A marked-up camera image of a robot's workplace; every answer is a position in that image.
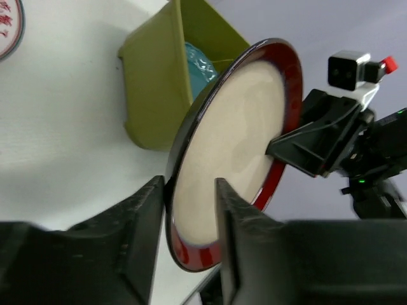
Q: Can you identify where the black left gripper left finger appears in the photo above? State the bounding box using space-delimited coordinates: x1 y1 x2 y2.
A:
1 176 164 304

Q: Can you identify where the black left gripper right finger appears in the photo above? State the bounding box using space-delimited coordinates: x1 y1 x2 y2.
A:
215 179 406 304

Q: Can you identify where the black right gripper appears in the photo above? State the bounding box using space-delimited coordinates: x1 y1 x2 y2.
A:
266 89 406 219

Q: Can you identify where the red rimmed beige plate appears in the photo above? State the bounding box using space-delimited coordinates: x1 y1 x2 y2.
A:
164 38 303 273

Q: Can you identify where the teal scalloped plate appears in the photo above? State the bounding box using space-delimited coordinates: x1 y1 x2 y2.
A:
184 43 218 100

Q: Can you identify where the white orange sunburst plate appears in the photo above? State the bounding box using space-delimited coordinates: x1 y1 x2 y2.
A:
0 0 25 61

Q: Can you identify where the olive green plastic bin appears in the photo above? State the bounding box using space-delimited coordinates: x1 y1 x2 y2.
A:
118 1 249 151

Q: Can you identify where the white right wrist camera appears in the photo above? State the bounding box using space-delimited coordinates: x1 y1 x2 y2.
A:
328 50 398 111

